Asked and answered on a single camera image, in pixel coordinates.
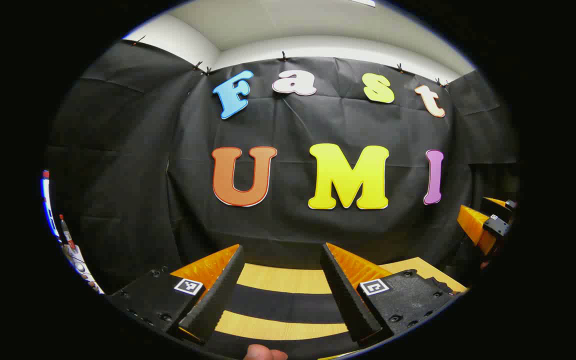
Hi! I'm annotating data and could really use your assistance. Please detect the red capped bottle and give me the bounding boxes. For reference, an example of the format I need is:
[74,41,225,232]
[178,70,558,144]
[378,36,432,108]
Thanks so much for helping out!
[58,214,77,251]

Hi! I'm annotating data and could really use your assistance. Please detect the blue glowing screen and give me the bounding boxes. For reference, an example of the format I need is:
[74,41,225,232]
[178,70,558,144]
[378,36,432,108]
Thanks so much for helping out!
[41,170,62,239]

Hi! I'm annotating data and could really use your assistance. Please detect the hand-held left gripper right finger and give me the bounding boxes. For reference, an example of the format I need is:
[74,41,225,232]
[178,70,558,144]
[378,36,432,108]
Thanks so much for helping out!
[319,242,469,346]

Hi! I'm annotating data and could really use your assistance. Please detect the white device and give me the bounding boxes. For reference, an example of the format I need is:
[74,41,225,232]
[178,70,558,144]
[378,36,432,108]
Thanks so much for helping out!
[62,244,105,295]

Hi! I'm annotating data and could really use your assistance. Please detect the black backdrop cloth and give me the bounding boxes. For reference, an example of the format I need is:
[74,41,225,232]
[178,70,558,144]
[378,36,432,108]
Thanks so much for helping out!
[45,39,519,296]

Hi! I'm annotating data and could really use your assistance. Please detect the black jeans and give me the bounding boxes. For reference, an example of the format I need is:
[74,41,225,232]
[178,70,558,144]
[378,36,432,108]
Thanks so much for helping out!
[207,283,361,359]

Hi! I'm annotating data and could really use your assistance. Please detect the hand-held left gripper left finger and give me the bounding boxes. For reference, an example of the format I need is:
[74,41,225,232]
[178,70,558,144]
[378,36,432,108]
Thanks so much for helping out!
[104,244,245,346]

